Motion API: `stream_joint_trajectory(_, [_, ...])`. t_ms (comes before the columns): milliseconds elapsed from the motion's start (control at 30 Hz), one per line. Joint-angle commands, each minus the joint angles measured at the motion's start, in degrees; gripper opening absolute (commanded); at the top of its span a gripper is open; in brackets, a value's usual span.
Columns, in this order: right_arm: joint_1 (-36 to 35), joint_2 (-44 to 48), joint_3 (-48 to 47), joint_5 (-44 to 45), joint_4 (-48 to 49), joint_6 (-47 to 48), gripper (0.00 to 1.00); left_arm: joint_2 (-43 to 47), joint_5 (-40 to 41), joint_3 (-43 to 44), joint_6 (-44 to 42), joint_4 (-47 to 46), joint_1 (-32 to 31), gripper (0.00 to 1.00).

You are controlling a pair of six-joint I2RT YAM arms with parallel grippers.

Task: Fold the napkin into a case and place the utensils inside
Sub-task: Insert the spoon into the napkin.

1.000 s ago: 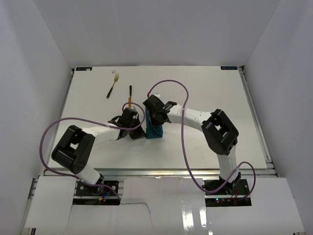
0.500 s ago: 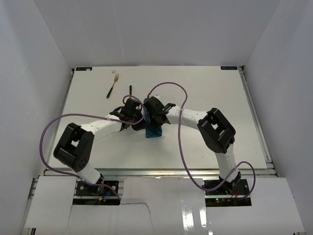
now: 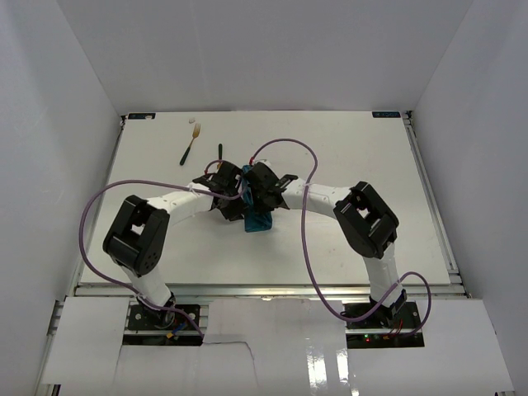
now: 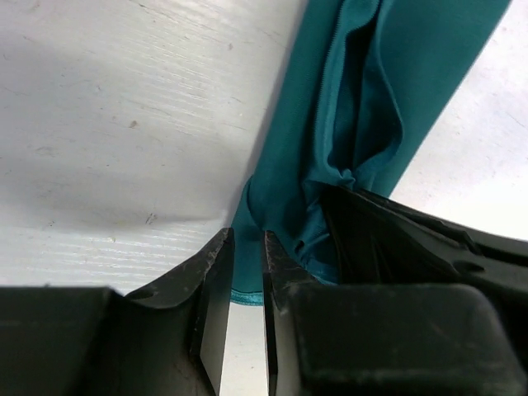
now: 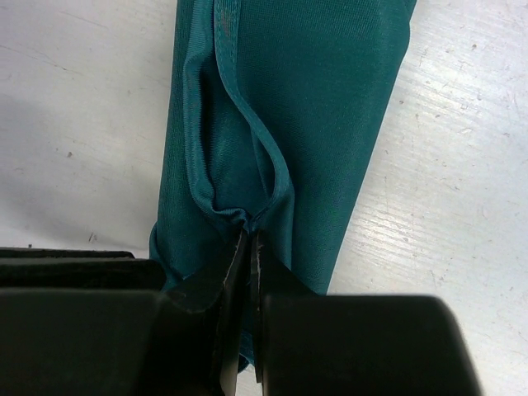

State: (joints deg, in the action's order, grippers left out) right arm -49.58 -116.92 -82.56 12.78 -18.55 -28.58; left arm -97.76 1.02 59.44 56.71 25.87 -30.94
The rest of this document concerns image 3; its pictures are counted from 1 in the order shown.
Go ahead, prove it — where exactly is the teal cloth napkin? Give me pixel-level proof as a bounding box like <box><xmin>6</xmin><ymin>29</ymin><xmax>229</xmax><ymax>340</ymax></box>
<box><xmin>242</xmin><ymin>178</ymin><xmax>273</xmax><ymax>233</ymax></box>

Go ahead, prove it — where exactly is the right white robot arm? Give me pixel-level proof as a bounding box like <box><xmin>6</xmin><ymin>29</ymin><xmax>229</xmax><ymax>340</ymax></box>
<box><xmin>243</xmin><ymin>162</ymin><xmax>407</xmax><ymax>326</ymax></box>

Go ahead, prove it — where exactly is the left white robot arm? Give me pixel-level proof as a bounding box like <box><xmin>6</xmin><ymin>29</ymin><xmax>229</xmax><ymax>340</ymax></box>
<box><xmin>102</xmin><ymin>162</ymin><xmax>245</xmax><ymax>328</ymax></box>

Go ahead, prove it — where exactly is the left blue table label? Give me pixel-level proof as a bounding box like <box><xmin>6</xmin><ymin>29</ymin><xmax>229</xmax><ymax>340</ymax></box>
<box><xmin>127</xmin><ymin>112</ymin><xmax>156</xmax><ymax>120</ymax></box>

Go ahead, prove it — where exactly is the blue table label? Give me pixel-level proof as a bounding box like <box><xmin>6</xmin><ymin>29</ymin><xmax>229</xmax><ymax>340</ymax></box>
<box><xmin>371</xmin><ymin>111</ymin><xmax>401</xmax><ymax>119</ymax></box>
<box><xmin>127</xmin><ymin>112</ymin><xmax>156</xmax><ymax>120</ymax></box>

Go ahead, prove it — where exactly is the right blue table label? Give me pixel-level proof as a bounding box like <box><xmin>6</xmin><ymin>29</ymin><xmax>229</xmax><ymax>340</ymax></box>
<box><xmin>371</xmin><ymin>111</ymin><xmax>401</xmax><ymax>119</ymax></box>

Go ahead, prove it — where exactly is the white cardboard front cover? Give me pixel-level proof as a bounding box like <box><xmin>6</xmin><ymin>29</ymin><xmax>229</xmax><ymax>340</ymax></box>
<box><xmin>42</xmin><ymin>297</ymin><xmax>513</xmax><ymax>395</ymax></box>

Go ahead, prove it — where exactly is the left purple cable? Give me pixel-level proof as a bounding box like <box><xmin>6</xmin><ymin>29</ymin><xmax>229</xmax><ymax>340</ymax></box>
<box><xmin>78</xmin><ymin>158</ymin><xmax>248</xmax><ymax>337</ymax></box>

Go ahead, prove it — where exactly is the purple cable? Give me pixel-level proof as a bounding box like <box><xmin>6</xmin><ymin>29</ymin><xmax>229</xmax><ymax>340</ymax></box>
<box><xmin>249</xmin><ymin>138</ymin><xmax>432</xmax><ymax>339</ymax></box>
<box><xmin>78</xmin><ymin>158</ymin><xmax>248</xmax><ymax>337</ymax></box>

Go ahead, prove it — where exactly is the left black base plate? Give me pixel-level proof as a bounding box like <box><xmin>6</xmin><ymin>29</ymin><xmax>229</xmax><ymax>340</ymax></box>
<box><xmin>126</xmin><ymin>304</ymin><xmax>200</xmax><ymax>331</ymax></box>

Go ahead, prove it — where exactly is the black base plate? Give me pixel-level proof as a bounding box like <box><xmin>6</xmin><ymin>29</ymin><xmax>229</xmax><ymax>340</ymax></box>
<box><xmin>341</xmin><ymin>302</ymin><xmax>421</xmax><ymax>330</ymax></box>
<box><xmin>126</xmin><ymin>304</ymin><xmax>200</xmax><ymax>331</ymax></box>

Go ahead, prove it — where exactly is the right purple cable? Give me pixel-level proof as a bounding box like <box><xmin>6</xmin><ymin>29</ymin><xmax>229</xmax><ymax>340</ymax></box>
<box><xmin>249</xmin><ymin>138</ymin><xmax>432</xmax><ymax>339</ymax></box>

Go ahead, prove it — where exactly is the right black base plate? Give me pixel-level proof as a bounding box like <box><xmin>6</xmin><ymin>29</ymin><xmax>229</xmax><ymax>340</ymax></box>
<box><xmin>341</xmin><ymin>302</ymin><xmax>421</xmax><ymax>330</ymax></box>

